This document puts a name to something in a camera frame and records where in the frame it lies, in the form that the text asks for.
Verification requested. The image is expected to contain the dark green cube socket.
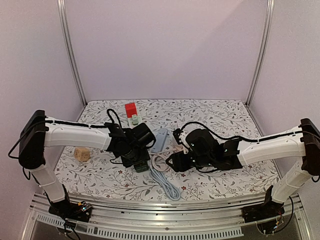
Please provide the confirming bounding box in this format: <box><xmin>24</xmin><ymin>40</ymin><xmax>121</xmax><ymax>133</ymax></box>
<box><xmin>133</xmin><ymin>161</ymin><xmax>149</xmax><ymax>173</ymax></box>

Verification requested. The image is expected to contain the pink cable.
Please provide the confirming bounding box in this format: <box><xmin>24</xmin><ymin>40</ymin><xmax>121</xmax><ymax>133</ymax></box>
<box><xmin>151</xmin><ymin>147</ymin><xmax>183</xmax><ymax>173</ymax></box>

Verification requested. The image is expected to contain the beige cube socket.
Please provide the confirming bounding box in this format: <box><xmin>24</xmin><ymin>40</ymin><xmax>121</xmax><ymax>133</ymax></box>
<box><xmin>73</xmin><ymin>147</ymin><xmax>91</xmax><ymax>162</ymax></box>

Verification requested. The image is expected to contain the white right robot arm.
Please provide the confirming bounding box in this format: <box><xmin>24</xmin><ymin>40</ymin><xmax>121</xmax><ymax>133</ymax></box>
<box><xmin>165</xmin><ymin>118</ymin><xmax>320</xmax><ymax>218</ymax></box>

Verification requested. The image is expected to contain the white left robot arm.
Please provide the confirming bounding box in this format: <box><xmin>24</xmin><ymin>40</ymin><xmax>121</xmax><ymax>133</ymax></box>
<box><xmin>17</xmin><ymin>110</ymin><xmax>156</xmax><ymax>217</ymax></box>

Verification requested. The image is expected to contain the green plug adapter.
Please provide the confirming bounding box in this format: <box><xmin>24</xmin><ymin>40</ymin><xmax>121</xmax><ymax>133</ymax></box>
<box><xmin>130</xmin><ymin>114</ymin><xmax>139</xmax><ymax>126</ymax></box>

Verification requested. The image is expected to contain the light blue power strip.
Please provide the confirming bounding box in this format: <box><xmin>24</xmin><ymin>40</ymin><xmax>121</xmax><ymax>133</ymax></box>
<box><xmin>150</xmin><ymin>128</ymin><xmax>168</xmax><ymax>154</ymax></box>

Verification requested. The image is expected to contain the white power strip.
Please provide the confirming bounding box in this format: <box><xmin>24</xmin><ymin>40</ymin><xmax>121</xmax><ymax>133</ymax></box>
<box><xmin>127</xmin><ymin>114</ymin><xmax>143</xmax><ymax>129</ymax></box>

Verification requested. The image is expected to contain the red cube adapter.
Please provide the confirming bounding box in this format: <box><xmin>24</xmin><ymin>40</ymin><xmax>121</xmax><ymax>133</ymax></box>
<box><xmin>124</xmin><ymin>102</ymin><xmax>138</xmax><ymax>118</ymax></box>

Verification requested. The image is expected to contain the floral tablecloth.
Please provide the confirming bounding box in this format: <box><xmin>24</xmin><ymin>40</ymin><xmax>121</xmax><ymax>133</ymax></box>
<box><xmin>54</xmin><ymin>99</ymin><xmax>280</xmax><ymax>202</ymax></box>

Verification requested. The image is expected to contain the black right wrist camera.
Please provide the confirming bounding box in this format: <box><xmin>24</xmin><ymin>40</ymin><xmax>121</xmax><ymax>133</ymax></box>
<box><xmin>172</xmin><ymin>128</ymin><xmax>185</xmax><ymax>145</ymax></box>

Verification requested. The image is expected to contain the light blue coiled cable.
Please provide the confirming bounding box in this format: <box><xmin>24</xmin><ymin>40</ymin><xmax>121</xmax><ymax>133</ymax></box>
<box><xmin>149</xmin><ymin>167</ymin><xmax>181</xmax><ymax>200</ymax></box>

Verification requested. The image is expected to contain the aluminium table edge rail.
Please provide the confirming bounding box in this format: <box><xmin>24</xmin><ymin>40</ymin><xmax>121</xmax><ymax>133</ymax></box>
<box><xmin>21</xmin><ymin>193</ymin><xmax>308</xmax><ymax>240</ymax></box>

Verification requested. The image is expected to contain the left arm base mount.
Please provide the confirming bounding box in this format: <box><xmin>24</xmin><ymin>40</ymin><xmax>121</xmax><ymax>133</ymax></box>
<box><xmin>46</xmin><ymin>184</ymin><xmax>93</xmax><ymax>223</ymax></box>

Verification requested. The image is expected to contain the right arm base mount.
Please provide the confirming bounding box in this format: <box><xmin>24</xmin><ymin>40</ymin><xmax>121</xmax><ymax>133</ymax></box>
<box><xmin>241</xmin><ymin>185</ymin><xmax>285</xmax><ymax>223</ymax></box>

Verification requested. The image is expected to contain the left aluminium frame post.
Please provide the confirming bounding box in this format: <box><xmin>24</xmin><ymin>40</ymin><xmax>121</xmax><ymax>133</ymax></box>
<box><xmin>57</xmin><ymin>0</ymin><xmax>88</xmax><ymax>107</ymax></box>

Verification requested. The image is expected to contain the aluminium frame post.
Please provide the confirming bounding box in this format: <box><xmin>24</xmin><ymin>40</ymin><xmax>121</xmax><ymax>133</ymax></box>
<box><xmin>57</xmin><ymin>0</ymin><xmax>88</xmax><ymax>107</ymax></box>
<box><xmin>245</xmin><ymin>0</ymin><xmax>275</xmax><ymax>108</ymax></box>

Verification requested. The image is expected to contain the right aluminium frame post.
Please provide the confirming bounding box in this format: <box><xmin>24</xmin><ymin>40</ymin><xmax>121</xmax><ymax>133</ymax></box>
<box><xmin>245</xmin><ymin>0</ymin><xmax>275</xmax><ymax>108</ymax></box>

